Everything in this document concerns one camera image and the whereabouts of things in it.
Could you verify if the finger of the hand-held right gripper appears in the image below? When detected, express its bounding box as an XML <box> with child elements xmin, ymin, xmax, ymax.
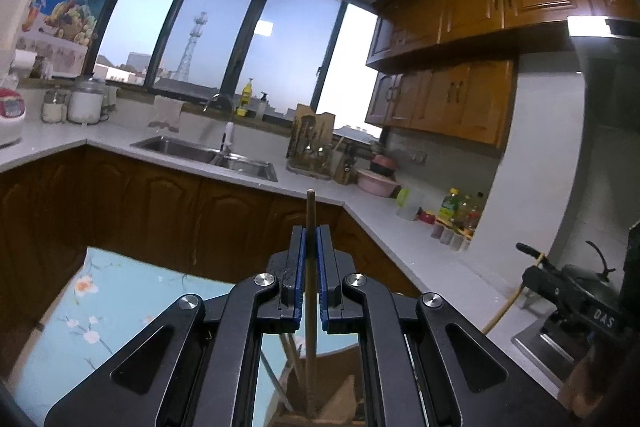
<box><xmin>516</xmin><ymin>243</ymin><xmax>551</xmax><ymax>267</ymax></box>

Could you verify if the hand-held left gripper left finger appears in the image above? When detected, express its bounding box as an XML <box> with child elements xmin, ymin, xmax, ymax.
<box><xmin>44</xmin><ymin>226</ymin><xmax>307</xmax><ymax>427</ymax></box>

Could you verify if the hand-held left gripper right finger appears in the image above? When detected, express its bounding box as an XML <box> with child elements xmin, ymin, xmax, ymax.
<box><xmin>316</xmin><ymin>226</ymin><xmax>574</xmax><ymax>427</ymax></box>

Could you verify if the wooden chopstick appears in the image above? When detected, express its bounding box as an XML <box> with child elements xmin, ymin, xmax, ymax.
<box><xmin>306</xmin><ymin>188</ymin><xmax>321</xmax><ymax>419</ymax></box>
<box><xmin>481</xmin><ymin>252</ymin><xmax>547</xmax><ymax>337</ymax></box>
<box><xmin>282</xmin><ymin>334</ymin><xmax>307</xmax><ymax>388</ymax></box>

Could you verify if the metal chopstick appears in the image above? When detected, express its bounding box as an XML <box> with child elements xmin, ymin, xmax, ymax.
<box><xmin>261</xmin><ymin>347</ymin><xmax>297</xmax><ymax>414</ymax></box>

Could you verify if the wooden utensil holder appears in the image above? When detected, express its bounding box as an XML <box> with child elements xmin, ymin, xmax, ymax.
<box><xmin>270</xmin><ymin>359</ymin><xmax>368</xmax><ymax>427</ymax></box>

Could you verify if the person's right forearm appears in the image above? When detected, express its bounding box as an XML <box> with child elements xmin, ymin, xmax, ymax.
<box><xmin>560</xmin><ymin>342</ymin><xmax>640</xmax><ymax>427</ymax></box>

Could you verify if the black wok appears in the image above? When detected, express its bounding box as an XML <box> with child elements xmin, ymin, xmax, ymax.
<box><xmin>547</xmin><ymin>241</ymin><xmax>626</xmax><ymax>303</ymax></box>

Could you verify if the dark sauce bottle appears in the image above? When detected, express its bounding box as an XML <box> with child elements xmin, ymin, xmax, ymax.
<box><xmin>462</xmin><ymin>192</ymin><xmax>487</xmax><ymax>238</ymax></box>

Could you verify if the seasoning jar set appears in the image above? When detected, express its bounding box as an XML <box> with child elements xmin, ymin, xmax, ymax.
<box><xmin>431</xmin><ymin>222</ymin><xmax>474</xmax><ymax>254</ymax></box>

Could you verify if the cooking oil bottle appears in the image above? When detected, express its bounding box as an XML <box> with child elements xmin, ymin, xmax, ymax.
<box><xmin>439</xmin><ymin>188</ymin><xmax>462</xmax><ymax>228</ymax></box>

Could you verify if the pink basin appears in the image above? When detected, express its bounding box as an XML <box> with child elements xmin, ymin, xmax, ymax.
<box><xmin>356</xmin><ymin>169</ymin><xmax>402</xmax><ymax>198</ymax></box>

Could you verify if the translucent plastic pitcher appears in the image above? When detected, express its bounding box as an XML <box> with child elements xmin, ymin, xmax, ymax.
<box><xmin>396</xmin><ymin>187</ymin><xmax>426</xmax><ymax>222</ymax></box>

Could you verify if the dark knife block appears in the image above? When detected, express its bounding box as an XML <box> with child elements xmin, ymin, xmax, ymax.
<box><xmin>332</xmin><ymin>137</ymin><xmax>359</xmax><ymax>186</ymax></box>

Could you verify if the cutting board knife rack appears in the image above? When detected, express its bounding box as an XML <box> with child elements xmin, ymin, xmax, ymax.
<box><xmin>286</xmin><ymin>103</ymin><xmax>337</xmax><ymax>181</ymax></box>

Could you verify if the pink bowl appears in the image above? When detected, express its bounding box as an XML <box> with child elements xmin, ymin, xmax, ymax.
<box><xmin>370</xmin><ymin>154</ymin><xmax>399</xmax><ymax>176</ymax></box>

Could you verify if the steel kitchen sink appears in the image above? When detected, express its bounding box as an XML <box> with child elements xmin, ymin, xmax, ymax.
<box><xmin>130</xmin><ymin>136</ymin><xmax>279</xmax><ymax>182</ymax></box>

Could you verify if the wooden kitchen counter cabinet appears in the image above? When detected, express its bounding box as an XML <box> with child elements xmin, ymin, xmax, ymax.
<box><xmin>0</xmin><ymin>107</ymin><xmax>566</xmax><ymax>398</ymax></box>

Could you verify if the floral blue tablecloth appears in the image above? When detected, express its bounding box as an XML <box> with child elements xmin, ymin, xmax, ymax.
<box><xmin>20</xmin><ymin>246</ymin><xmax>362</xmax><ymax>427</ymax></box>

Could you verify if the yellow dish soap bottle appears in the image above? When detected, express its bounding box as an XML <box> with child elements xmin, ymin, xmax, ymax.
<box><xmin>236</xmin><ymin>78</ymin><xmax>255</xmax><ymax>116</ymax></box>

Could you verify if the chrome faucet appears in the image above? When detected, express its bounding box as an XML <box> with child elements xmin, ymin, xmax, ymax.
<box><xmin>202</xmin><ymin>93</ymin><xmax>237</xmax><ymax>158</ymax></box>

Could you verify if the range hood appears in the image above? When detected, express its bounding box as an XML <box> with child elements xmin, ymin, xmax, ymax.
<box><xmin>566</xmin><ymin>14</ymin><xmax>640</xmax><ymax>130</ymax></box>

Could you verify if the hanging dish cloth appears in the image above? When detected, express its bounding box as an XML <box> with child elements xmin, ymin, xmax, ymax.
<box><xmin>147</xmin><ymin>96</ymin><xmax>184</xmax><ymax>136</ymax></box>

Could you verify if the kitchen window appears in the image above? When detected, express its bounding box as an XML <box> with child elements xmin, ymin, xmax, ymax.
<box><xmin>94</xmin><ymin>0</ymin><xmax>382</xmax><ymax>130</ymax></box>

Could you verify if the small glass jar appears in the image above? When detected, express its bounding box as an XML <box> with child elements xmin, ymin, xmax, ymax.
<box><xmin>103</xmin><ymin>84</ymin><xmax>119</xmax><ymax>121</ymax></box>
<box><xmin>42</xmin><ymin>89</ymin><xmax>69</xmax><ymax>124</ymax></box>

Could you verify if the lattice tower outside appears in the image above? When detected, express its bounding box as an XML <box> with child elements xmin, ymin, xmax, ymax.
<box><xmin>175</xmin><ymin>11</ymin><xmax>210</xmax><ymax>82</ymax></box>

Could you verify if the large glass jar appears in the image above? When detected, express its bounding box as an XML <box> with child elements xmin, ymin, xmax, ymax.
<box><xmin>67</xmin><ymin>77</ymin><xmax>107</xmax><ymax>126</ymax></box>

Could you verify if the white rice cooker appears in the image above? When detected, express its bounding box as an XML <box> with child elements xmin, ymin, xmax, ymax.
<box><xmin>0</xmin><ymin>86</ymin><xmax>27</xmax><ymax>148</ymax></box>

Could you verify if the paper towel roll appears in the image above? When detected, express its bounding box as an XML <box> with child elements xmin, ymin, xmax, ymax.
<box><xmin>10</xmin><ymin>49</ymin><xmax>37</xmax><ymax>82</ymax></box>

